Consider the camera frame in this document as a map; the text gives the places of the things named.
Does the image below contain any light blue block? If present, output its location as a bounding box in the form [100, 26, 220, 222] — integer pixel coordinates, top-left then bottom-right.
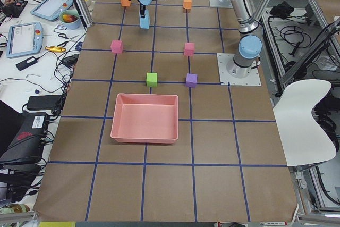
[139, 9, 150, 24]
[140, 20, 150, 29]

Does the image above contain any orange block front row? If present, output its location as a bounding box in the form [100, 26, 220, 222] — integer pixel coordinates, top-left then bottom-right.
[120, 0, 131, 7]

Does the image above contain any orange block near base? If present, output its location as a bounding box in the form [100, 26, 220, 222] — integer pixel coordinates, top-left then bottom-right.
[183, 0, 192, 10]

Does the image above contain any pink block front middle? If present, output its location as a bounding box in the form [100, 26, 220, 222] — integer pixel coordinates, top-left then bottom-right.
[110, 40, 124, 54]

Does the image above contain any pink block near gripper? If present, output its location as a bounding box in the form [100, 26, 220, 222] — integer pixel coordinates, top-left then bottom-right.
[184, 42, 195, 56]

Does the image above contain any teal bowl with fruit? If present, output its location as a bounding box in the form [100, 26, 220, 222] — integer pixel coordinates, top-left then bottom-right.
[59, 10, 81, 30]

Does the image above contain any green foam block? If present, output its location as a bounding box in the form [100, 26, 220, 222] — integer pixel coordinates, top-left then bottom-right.
[146, 72, 158, 87]

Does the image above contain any blue teach pendant far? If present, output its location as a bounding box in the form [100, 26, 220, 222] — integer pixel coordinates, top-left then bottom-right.
[30, 0, 73, 21]

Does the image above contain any blue teach pendant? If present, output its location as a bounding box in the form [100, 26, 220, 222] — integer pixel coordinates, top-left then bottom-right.
[30, 0, 73, 21]
[6, 22, 43, 58]

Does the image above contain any purple block under gripper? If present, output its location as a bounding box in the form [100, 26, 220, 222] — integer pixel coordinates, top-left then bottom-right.
[185, 73, 198, 88]

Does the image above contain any pink plastic tray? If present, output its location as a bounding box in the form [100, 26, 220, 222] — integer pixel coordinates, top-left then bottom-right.
[110, 93, 179, 144]

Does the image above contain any blue teach pendant near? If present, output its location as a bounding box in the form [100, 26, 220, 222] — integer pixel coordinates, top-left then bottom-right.
[6, 22, 43, 58]

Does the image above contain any black power adapter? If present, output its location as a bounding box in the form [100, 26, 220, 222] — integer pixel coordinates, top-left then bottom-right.
[26, 95, 61, 111]

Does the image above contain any white chair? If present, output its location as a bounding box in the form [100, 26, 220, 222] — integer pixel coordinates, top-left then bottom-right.
[273, 79, 336, 166]

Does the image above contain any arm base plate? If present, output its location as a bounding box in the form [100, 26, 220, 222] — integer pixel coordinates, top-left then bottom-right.
[217, 53, 261, 86]
[209, 0, 232, 9]

